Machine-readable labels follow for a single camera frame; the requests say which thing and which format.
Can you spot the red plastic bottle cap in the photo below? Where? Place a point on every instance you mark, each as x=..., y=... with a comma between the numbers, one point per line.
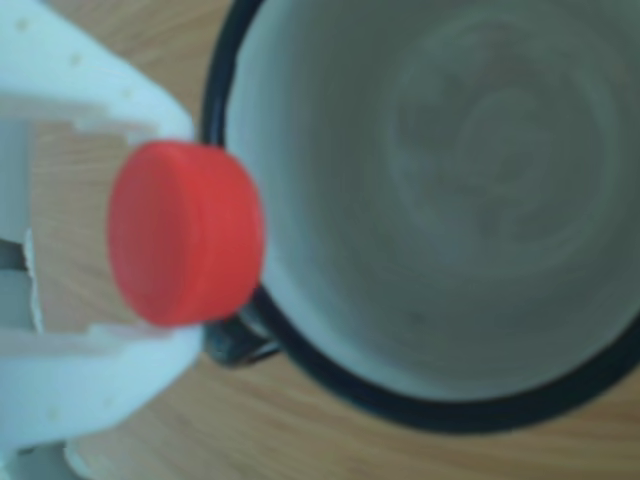
x=185, y=235

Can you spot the white cup with black rim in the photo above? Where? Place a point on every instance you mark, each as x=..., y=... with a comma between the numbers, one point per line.
x=450, y=200

